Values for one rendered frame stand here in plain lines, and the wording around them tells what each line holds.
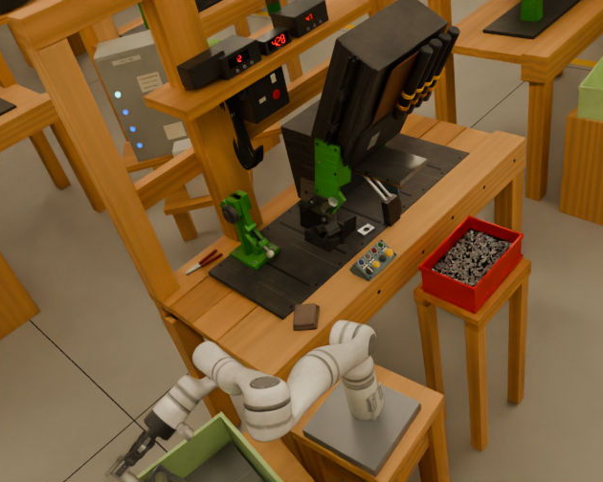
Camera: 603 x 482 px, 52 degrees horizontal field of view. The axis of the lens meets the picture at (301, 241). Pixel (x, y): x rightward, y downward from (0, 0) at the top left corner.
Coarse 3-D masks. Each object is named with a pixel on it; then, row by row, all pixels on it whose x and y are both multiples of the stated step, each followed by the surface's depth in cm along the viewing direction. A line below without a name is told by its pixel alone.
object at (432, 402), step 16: (384, 368) 187; (336, 384) 186; (384, 384) 182; (400, 384) 181; (416, 384) 180; (320, 400) 183; (416, 400) 176; (432, 400) 175; (304, 416) 180; (416, 416) 172; (432, 416) 172; (416, 432) 168; (320, 448) 171; (400, 448) 166; (352, 464) 165; (400, 464) 163; (368, 480) 163; (384, 480) 160
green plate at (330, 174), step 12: (324, 144) 213; (336, 144) 210; (324, 156) 215; (336, 156) 211; (324, 168) 217; (336, 168) 213; (324, 180) 219; (336, 180) 215; (348, 180) 220; (324, 192) 221
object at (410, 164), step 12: (372, 156) 226; (384, 156) 224; (396, 156) 222; (408, 156) 221; (360, 168) 221; (372, 168) 219; (384, 168) 218; (396, 168) 216; (408, 168) 215; (420, 168) 216; (384, 180) 215; (396, 180) 211
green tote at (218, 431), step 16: (224, 416) 172; (208, 432) 172; (224, 432) 176; (176, 448) 167; (192, 448) 170; (208, 448) 174; (240, 448) 173; (176, 464) 169; (192, 464) 173; (256, 464) 166; (144, 480) 164; (272, 480) 159
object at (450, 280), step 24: (456, 240) 220; (480, 240) 216; (504, 240) 215; (432, 264) 212; (456, 264) 210; (480, 264) 209; (504, 264) 207; (432, 288) 210; (456, 288) 201; (480, 288) 199
